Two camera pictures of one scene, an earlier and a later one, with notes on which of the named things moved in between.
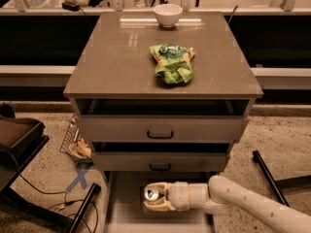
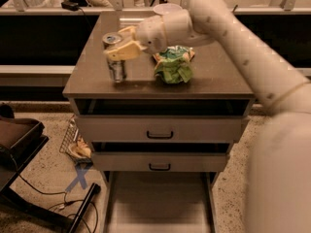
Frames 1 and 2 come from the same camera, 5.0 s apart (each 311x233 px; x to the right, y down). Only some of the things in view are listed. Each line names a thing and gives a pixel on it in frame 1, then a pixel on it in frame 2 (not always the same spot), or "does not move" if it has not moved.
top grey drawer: [161, 128] does not move
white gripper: [177, 195] -> [151, 33]
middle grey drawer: [160, 161] does not move
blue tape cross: [81, 173] does not move
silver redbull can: [152, 193] -> [117, 68]
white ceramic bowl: [167, 15] does not move
